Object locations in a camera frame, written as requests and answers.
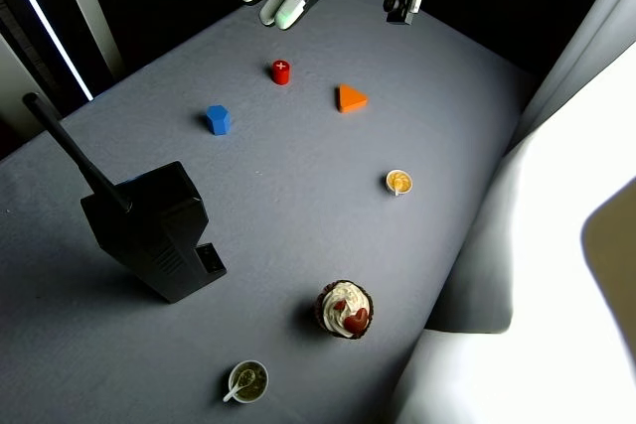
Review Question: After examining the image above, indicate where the black walkie-talkie toy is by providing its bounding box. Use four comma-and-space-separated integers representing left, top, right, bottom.
22, 91, 229, 305

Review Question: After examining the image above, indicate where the red cylinder block white cross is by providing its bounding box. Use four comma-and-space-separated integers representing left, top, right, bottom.
271, 59, 292, 86

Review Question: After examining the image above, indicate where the orange triangle block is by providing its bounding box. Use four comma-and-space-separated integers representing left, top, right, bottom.
335, 83, 370, 114

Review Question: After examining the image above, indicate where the blue hexagonal block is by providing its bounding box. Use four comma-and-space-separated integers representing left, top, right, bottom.
205, 104, 233, 137

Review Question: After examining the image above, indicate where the small toy coffee cup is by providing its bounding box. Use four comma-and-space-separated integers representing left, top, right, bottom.
385, 169, 414, 198

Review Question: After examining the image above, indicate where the grey table cloth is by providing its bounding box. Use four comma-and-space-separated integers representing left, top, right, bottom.
0, 0, 538, 424

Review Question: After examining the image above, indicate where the long white light strip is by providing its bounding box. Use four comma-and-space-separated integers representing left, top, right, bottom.
0, 0, 95, 102

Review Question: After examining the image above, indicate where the toy cupcake with cream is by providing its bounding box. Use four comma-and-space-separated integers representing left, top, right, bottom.
314, 279, 376, 341

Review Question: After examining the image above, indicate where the white curtain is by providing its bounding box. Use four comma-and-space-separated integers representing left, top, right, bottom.
392, 0, 636, 424

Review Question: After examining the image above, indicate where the toy bowl of green soup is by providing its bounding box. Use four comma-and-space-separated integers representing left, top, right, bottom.
222, 359, 270, 405

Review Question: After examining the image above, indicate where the beige panel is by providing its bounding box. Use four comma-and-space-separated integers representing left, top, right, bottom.
580, 180, 636, 351

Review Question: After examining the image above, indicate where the white frame post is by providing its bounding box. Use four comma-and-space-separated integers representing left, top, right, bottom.
49, 0, 125, 80

